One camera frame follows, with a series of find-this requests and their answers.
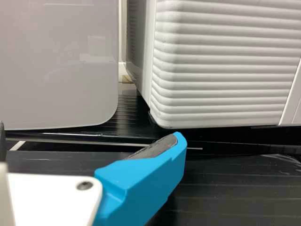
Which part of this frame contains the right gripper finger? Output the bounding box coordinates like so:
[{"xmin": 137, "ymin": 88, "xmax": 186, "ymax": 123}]
[{"xmin": 93, "ymin": 131, "xmax": 188, "ymax": 226}]

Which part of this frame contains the white box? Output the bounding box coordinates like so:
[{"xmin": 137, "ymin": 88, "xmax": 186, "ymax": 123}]
[{"xmin": 0, "ymin": 0, "xmax": 119, "ymax": 130}]

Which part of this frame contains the white incubator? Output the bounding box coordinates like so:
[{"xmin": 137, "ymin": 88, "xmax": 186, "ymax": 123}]
[{"xmin": 126, "ymin": 0, "xmax": 156, "ymax": 105}]

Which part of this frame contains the incubator door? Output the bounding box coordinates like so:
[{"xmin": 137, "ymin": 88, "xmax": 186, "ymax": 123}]
[{"xmin": 150, "ymin": 0, "xmax": 301, "ymax": 129}]

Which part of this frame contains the black platform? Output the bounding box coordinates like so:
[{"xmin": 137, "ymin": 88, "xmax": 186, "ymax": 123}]
[
  {"xmin": 4, "ymin": 93, "xmax": 301, "ymax": 156},
  {"xmin": 0, "ymin": 144, "xmax": 301, "ymax": 226}
]

